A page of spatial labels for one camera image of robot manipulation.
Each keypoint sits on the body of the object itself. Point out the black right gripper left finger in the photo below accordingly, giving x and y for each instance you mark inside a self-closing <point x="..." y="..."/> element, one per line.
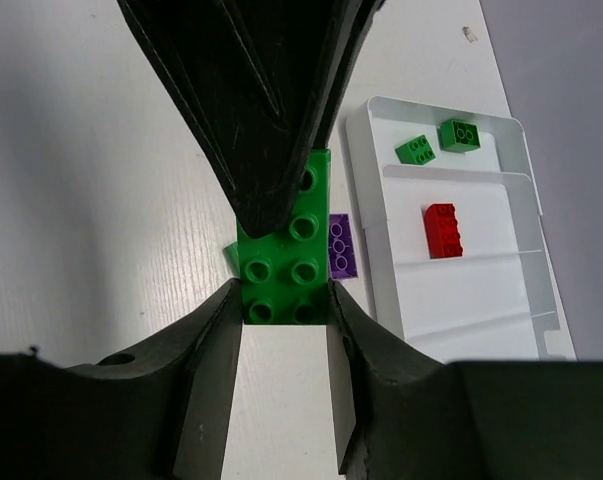
<point x="159" y="409"/>

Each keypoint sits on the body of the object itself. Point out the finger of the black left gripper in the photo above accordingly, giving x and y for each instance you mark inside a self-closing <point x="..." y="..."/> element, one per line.
<point x="248" y="78"/>
<point x="356" y="34"/>

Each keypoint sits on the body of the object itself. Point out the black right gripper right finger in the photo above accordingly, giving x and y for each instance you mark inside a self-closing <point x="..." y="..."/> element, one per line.
<point x="399" y="414"/>

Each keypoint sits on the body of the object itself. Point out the green 2x2 brick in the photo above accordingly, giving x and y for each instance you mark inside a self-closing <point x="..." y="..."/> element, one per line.
<point x="458" y="136"/>
<point x="416" y="151"/>
<point x="231" y="255"/>

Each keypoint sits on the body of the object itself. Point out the red 2x4 brick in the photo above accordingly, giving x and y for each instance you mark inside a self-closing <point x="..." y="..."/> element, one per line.
<point x="442" y="231"/>

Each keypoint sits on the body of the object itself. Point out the green 2x4 brick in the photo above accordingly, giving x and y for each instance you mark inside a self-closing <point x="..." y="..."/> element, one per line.
<point x="284" y="275"/>

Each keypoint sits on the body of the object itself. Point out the white divided sorting tray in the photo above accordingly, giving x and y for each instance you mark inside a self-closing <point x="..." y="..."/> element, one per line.
<point x="497" y="301"/>

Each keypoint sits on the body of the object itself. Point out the purple 2x3 brick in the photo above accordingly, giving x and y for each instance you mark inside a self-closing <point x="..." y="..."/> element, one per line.
<point x="341" y="252"/>

